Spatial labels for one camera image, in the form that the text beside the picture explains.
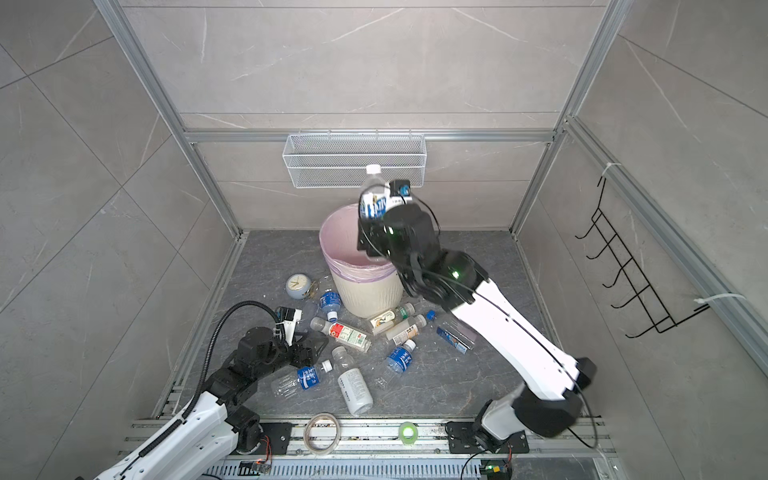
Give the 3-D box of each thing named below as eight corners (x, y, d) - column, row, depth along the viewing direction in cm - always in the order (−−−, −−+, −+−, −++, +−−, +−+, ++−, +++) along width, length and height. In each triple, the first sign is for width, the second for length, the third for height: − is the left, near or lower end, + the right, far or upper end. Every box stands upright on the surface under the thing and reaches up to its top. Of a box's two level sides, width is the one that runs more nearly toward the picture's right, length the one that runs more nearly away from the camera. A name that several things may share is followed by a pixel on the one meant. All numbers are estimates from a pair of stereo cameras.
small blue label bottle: (383, 390, 83) (382, 384, 78) (371, 373, 86) (369, 366, 81) (421, 359, 88) (423, 352, 84) (409, 344, 91) (410, 336, 87)
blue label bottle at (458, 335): (435, 333, 93) (436, 327, 89) (446, 320, 96) (448, 314, 92) (464, 357, 88) (467, 351, 85) (475, 342, 91) (479, 337, 88)
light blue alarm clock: (286, 299, 101) (282, 292, 98) (291, 280, 106) (288, 273, 103) (309, 299, 101) (307, 292, 98) (313, 280, 106) (311, 273, 103)
